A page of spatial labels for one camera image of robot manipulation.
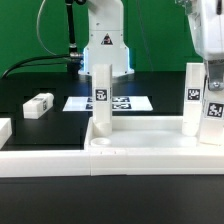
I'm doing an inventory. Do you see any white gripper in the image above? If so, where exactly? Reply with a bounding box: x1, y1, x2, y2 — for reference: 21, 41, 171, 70
175, 0, 224, 91

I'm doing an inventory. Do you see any white desk top panel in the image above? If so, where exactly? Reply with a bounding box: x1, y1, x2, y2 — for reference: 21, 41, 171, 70
84, 116, 224, 175

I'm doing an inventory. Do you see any fiducial marker sheet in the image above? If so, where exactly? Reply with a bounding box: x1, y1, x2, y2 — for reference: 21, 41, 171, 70
62, 96, 154, 113

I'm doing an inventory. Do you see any white block at left edge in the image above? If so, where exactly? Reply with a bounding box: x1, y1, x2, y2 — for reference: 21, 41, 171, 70
0, 118, 12, 150

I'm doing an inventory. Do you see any grey thin cable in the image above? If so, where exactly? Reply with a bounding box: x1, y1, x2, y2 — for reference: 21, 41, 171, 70
34, 0, 73, 58

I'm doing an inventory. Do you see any black cable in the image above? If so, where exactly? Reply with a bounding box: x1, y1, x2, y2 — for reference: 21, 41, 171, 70
0, 53, 84, 81

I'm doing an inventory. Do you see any white L-shaped fixture wall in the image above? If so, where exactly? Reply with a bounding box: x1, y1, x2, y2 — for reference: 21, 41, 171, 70
0, 150, 91, 178

